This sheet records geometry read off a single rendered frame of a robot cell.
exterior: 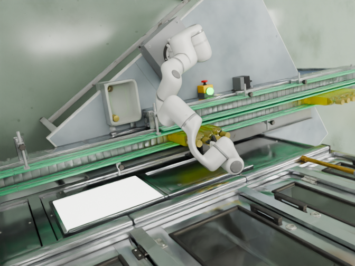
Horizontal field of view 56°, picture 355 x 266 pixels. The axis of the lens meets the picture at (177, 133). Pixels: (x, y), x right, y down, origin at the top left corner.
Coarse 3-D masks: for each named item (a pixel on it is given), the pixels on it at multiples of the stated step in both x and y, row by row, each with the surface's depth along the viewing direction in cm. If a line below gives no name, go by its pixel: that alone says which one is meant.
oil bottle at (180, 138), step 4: (176, 132) 176; (180, 132) 175; (184, 132) 174; (168, 136) 183; (172, 136) 179; (176, 136) 174; (180, 136) 171; (184, 136) 168; (172, 140) 180; (176, 140) 175; (180, 140) 172; (184, 140) 168; (180, 144) 173; (184, 144) 169
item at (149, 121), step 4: (144, 112) 179; (144, 116) 180; (148, 116) 176; (152, 116) 177; (144, 120) 180; (148, 120) 177; (152, 120) 177; (148, 124) 178; (152, 124) 178; (148, 128) 179; (152, 128) 178
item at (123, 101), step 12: (108, 84) 167; (120, 84) 177; (132, 84) 176; (108, 96) 168; (120, 96) 178; (132, 96) 180; (108, 108) 169; (120, 108) 180; (132, 108) 183; (120, 120) 177; (132, 120) 176
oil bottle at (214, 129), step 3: (201, 126) 184; (204, 126) 182; (207, 126) 181; (210, 126) 181; (213, 126) 180; (216, 126) 179; (210, 129) 177; (213, 129) 175; (216, 129) 174; (219, 129) 175; (213, 132) 175; (216, 132) 174
